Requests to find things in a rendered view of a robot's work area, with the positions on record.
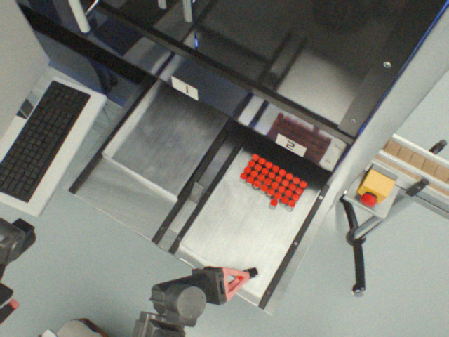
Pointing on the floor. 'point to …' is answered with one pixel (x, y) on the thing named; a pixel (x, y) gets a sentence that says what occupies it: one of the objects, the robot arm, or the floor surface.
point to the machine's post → (396, 103)
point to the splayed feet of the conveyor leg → (355, 249)
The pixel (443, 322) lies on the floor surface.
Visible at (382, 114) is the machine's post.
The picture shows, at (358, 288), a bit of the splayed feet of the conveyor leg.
